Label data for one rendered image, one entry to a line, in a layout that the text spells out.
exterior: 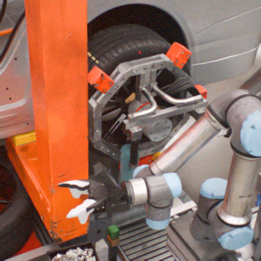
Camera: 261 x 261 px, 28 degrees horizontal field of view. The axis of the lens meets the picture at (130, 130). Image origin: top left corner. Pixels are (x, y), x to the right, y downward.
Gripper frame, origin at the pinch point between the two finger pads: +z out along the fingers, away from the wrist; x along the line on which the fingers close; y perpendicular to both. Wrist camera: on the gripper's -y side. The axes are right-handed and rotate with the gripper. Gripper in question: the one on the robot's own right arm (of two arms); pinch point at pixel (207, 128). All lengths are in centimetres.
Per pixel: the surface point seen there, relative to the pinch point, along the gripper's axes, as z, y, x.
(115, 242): 61, -23, 25
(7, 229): 96, -35, -12
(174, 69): 8.0, 22.6, -20.9
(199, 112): 6.9, 11.9, 0.6
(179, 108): 16.2, 14.9, -2.5
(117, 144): 31.7, -20.1, -29.1
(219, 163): -59, -84, -50
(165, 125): 20.1, 3.9, -6.1
